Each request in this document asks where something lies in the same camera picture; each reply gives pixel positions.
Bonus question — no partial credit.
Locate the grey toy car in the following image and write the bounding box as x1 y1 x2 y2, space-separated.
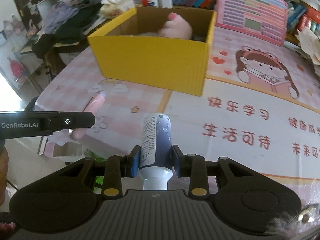
191 35 206 42

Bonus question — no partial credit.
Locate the pile of clothes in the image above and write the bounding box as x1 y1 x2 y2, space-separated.
26 0 102 59

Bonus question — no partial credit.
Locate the white spray bottle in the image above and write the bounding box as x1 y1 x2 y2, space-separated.
138 113 173 191

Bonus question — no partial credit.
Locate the clear packing tape roll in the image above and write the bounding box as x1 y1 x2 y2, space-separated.
139 32 159 37

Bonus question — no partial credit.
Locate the yellow cardboard box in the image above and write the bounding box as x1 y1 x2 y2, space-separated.
87 7 216 96

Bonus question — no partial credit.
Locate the pink keyboard learning toy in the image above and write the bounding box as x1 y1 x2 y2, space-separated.
216 0 288 46

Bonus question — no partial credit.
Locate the stack of papers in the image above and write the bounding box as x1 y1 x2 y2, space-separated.
296 27 319 78

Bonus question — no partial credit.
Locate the tissue box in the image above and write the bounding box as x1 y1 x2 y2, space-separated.
99 0 135 20

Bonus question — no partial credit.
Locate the person right hand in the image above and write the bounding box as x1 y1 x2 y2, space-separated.
0 145 9 205

